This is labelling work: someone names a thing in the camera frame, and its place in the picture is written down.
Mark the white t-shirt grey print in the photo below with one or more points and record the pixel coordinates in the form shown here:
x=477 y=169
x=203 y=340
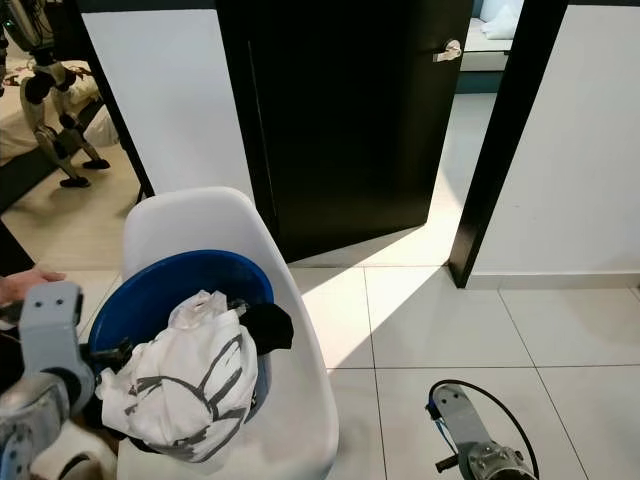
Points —
x=190 y=390

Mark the person's bare hand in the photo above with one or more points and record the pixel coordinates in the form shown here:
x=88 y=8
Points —
x=25 y=282

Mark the blue plastic basin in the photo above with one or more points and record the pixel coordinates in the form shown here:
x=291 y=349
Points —
x=150 y=290

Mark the small black garment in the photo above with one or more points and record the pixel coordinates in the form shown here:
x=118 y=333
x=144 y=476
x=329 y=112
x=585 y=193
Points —
x=270 y=328

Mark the white chair wooden legs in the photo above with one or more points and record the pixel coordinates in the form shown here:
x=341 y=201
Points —
x=300 y=400

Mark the bed with beige linen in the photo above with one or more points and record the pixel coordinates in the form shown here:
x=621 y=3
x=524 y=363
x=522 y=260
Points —
x=105 y=125

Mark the grey black humanoid robot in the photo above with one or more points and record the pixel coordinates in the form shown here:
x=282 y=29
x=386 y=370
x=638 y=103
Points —
x=50 y=85

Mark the black room door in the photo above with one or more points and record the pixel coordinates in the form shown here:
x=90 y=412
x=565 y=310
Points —
x=340 y=130

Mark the white pillow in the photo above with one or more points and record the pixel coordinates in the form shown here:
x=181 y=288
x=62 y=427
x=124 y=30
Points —
x=500 y=20

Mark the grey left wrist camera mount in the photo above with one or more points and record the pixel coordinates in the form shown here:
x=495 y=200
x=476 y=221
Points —
x=55 y=330

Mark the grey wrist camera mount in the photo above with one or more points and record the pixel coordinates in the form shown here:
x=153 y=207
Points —
x=460 y=420
x=55 y=330

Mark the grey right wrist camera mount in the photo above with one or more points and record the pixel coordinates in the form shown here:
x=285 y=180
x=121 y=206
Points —
x=460 y=420

